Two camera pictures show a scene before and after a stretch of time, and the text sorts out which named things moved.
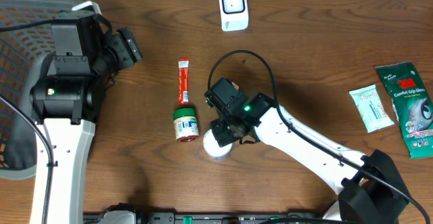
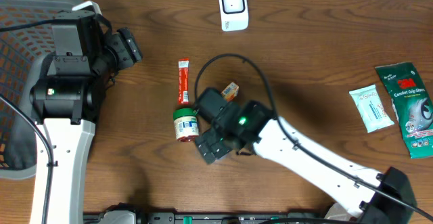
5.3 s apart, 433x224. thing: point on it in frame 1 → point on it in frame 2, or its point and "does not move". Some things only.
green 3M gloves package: x=413 y=103 does not move
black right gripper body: x=224 y=131 → x=217 y=142
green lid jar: x=186 y=126 does not move
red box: x=183 y=80 does not move
